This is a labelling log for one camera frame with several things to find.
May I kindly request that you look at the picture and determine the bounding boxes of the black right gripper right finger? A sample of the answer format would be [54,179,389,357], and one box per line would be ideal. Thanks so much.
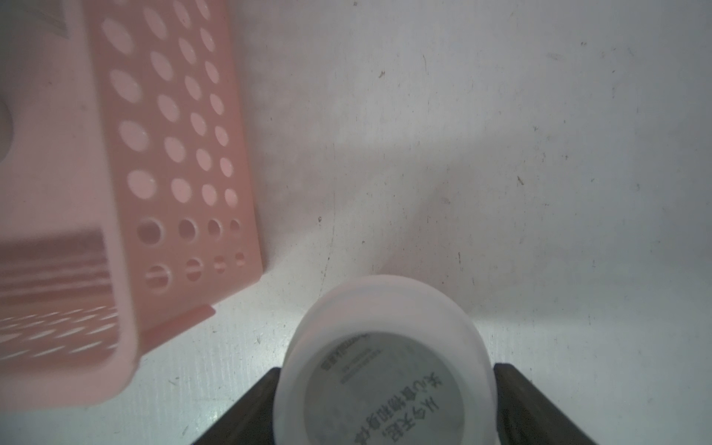
[493,363,595,445]

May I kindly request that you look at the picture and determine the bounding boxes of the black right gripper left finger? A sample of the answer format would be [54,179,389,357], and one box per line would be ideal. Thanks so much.
[194,367,281,445]

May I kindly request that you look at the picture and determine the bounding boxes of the yogurt cup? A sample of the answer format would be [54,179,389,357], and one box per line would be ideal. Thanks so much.
[273,276,498,444]

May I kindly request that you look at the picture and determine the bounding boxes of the pink perforated plastic basket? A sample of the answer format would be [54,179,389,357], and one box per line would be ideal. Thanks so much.
[1,1,263,413]

